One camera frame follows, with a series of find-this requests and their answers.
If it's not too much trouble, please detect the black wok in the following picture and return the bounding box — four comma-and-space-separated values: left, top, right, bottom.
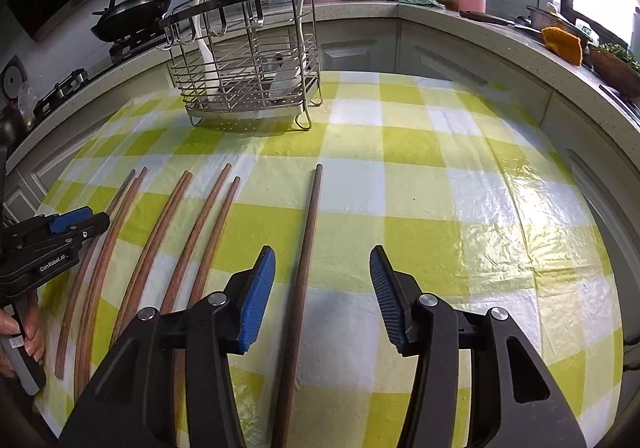
91, 0, 221, 43

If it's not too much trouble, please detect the black gas stove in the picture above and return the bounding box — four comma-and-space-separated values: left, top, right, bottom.
32, 26, 173, 119

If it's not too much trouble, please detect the brown wooden chopstick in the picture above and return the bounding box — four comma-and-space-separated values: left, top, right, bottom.
117, 171, 194, 329
270, 163, 324, 448
190, 176, 242, 301
110, 171, 190, 346
74, 166, 149, 399
162, 163, 233, 316
54, 168, 137, 381

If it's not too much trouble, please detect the round grey wall fixture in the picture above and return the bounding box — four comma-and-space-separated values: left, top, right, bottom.
0, 56, 23, 102

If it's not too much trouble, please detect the person's left hand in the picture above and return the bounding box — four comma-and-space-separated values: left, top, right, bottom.
0, 293, 47, 379

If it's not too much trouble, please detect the metal mesh strainer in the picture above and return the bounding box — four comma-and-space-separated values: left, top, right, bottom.
526, 5, 596, 42

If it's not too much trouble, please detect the wicker basket with greens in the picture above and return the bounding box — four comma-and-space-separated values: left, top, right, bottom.
587, 42, 640, 96

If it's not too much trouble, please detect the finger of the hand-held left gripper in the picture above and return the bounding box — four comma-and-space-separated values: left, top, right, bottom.
47, 208, 95, 235
60, 211, 112, 245

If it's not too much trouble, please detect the dark long-handled utensil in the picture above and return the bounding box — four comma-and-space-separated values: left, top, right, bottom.
459, 10, 543, 35

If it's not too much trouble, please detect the orange knitted cloth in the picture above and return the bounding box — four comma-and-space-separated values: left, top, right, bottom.
541, 27, 583, 66

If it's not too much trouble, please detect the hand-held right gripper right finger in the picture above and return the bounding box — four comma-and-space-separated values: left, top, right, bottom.
369, 245, 588, 448

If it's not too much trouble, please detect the steel wire utensil rack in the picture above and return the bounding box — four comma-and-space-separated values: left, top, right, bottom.
159, 0, 323, 131

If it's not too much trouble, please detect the yellow-green checkered tablecloth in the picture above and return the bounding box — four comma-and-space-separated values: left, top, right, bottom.
37, 71, 626, 448

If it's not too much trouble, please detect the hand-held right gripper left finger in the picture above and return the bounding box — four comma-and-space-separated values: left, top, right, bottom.
57, 245, 277, 448

